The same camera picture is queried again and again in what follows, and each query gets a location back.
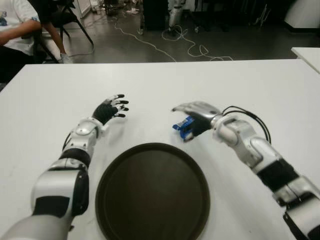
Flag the right robot hand black silver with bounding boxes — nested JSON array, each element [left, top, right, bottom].
[[171, 100, 223, 143]]

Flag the left robot hand black silver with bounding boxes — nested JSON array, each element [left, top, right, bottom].
[[91, 94, 130, 125]]

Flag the blue Oreo cookie packet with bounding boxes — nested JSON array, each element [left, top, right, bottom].
[[171, 115, 195, 140]]

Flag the bare leg with white shoe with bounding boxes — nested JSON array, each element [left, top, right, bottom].
[[41, 21, 73, 65]]

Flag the round dark brown tray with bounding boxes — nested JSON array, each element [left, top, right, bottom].
[[94, 142, 211, 240]]

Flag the black folding chair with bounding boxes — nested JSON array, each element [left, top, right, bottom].
[[32, 0, 95, 63]]

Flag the silver robot leg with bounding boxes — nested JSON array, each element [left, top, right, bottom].
[[167, 0, 185, 32]]

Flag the black cabinet on casters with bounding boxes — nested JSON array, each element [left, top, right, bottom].
[[139, 0, 170, 35]]

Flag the white side table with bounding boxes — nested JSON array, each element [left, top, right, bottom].
[[291, 46, 320, 75]]

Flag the seated person in white shirt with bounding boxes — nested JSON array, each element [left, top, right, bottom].
[[0, 0, 43, 83]]

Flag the white curved cabinet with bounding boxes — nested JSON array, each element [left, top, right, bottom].
[[284, 0, 320, 33]]

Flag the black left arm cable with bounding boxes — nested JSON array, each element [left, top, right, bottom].
[[61, 131, 73, 153]]

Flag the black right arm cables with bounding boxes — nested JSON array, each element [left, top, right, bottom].
[[221, 105, 272, 145]]

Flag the white cable on floor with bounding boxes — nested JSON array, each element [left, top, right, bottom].
[[113, 14, 235, 62]]

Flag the black wheeled stand frame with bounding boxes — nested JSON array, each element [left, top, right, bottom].
[[184, 0, 231, 33]]

